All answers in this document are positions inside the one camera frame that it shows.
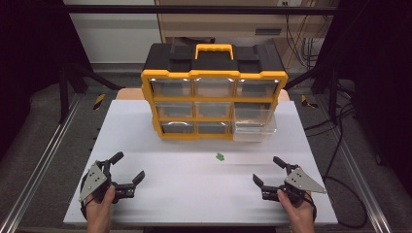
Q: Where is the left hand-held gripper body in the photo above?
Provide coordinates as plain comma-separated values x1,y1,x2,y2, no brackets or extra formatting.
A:
78,159,136,205

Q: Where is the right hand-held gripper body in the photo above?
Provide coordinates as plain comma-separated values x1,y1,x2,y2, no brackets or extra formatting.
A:
260,162,327,206

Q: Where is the clear plastic drawer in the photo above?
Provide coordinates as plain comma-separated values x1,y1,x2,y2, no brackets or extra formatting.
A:
230,108,279,144

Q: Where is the yellow black drawer organizer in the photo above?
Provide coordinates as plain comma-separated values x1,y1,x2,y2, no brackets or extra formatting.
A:
140,43,290,142

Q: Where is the person's left hand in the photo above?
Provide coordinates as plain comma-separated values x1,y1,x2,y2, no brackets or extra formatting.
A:
84,184,118,229

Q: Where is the person's right hand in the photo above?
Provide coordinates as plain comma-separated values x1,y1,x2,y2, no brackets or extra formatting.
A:
276,188,316,231

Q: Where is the white foam board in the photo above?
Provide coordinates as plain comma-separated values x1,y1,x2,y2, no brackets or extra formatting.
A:
62,99,339,227

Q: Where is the yellow black hazard tape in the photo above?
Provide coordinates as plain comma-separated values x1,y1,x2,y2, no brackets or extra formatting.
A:
92,93,107,112
300,94,320,110

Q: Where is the black metal stand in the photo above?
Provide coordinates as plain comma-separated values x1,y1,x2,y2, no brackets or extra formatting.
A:
284,62,340,124
58,60,126,124

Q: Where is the set of clear closed drawers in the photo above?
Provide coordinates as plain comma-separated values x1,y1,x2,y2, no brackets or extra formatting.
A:
149,78,281,136

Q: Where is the black curtain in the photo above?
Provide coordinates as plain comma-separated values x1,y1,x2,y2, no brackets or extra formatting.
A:
318,0,412,190
0,0,95,161

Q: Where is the beige cabinet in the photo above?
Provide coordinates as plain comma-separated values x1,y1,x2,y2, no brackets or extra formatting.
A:
156,0,340,49

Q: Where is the black horizontal bar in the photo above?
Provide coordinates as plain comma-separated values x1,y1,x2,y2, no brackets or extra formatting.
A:
62,4,340,16

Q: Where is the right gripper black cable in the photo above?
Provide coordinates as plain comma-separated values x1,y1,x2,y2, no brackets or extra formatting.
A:
303,191,319,223

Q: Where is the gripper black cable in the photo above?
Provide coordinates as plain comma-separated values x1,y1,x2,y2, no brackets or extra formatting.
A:
79,196,95,221
303,191,319,223

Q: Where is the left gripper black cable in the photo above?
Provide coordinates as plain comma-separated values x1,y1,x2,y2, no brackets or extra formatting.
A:
79,196,95,221

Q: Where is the black floor cable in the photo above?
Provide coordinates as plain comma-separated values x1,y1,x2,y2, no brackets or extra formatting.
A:
303,102,369,229

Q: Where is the aluminium floor rail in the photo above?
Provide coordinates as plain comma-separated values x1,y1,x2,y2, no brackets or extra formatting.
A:
0,92,84,233
314,96,394,233

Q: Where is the bundle of hanging cables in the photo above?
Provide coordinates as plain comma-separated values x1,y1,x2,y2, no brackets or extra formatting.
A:
284,14,332,70

